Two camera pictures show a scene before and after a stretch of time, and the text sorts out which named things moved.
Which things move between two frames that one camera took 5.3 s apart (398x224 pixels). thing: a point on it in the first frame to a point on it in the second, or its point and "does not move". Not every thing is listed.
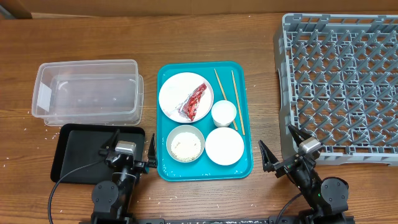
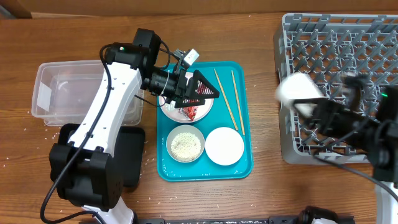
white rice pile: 186,146 does not move
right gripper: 269,162 to 319,120
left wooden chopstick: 224,95 does not move
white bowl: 224,146 does not move
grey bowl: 185,144 does not move
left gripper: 110,143 to 181,89
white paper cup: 223,113 to 298,90
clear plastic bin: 89,93 does not move
